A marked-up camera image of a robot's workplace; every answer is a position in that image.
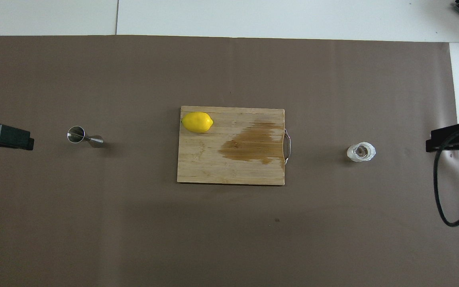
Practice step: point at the steel double jigger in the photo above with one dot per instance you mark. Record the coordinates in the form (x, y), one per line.
(76, 134)

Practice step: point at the brown paper table mat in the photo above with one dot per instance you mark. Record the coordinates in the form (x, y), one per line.
(94, 219)

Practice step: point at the yellow lemon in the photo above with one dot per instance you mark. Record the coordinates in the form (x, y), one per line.
(197, 122)

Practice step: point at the wooden cutting board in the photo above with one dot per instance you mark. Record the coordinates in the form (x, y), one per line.
(213, 167)

